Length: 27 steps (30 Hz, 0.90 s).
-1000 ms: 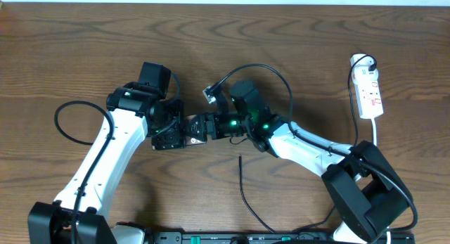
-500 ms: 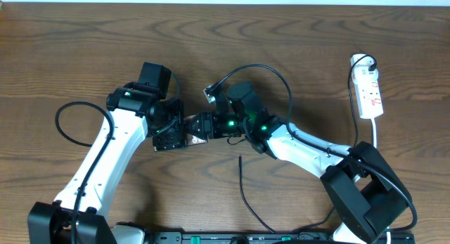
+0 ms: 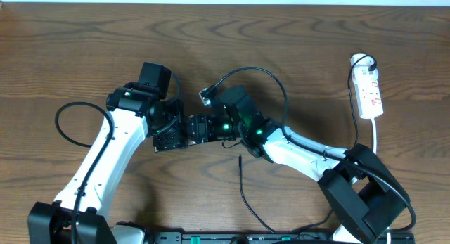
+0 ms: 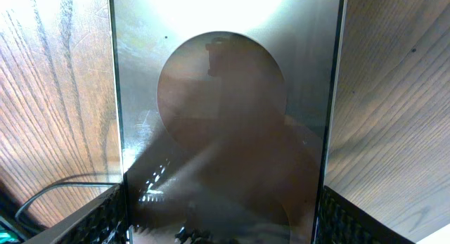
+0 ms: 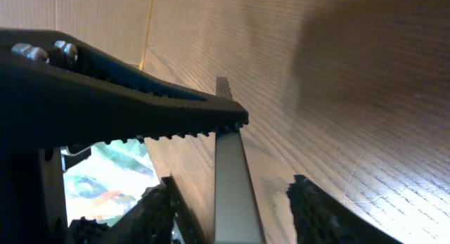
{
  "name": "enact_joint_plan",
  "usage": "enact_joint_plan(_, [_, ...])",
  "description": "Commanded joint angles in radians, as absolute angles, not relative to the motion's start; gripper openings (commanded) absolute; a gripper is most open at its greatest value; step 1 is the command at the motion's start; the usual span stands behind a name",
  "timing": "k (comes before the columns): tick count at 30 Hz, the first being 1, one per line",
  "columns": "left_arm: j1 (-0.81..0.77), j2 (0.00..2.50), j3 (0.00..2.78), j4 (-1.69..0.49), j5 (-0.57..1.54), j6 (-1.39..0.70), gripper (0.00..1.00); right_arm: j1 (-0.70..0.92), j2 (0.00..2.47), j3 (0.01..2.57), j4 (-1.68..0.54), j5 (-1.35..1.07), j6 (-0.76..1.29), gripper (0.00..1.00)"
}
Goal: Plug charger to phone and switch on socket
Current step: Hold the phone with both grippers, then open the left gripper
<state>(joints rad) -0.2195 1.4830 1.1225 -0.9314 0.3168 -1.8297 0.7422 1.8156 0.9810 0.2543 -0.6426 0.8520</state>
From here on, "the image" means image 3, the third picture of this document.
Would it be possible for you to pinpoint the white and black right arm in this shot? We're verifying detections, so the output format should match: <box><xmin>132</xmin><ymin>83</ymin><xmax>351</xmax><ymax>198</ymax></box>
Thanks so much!
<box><xmin>188</xmin><ymin>86</ymin><xmax>413</xmax><ymax>243</ymax></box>

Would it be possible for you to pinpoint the white power strip cord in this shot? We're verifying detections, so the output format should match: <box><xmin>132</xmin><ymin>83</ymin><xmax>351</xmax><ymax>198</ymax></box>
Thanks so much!
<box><xmin>370</xmin><ymin>117</ymin><xmax>392</xmax><ymax>244</ymax></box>

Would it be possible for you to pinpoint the black charger cable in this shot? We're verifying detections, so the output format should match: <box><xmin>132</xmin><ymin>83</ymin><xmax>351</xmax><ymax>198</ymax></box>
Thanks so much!
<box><xmin>238</xmin><ymin>53</ymin><xmax>378</xmax><ymax>235</ymax></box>

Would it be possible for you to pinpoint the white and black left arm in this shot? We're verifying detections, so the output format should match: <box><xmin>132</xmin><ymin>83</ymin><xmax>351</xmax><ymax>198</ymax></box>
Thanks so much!
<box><xmin>27</xmin><ymin>82</ymin><xmax>182</xmax><ymax>243</ymax></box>

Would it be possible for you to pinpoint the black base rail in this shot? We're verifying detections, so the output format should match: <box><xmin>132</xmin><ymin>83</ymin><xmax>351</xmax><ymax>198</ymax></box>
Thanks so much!
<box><xmin>140</xmin><ymin>231</ymin><xmax>416</xmax><ymax>244</ymax></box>

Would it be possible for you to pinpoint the white power strip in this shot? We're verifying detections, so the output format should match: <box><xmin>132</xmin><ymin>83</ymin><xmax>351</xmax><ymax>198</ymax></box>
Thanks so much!
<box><xmin>350</xmin><ymin>53</ymin><xmax>383</xmax><ymax>120</ymax></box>

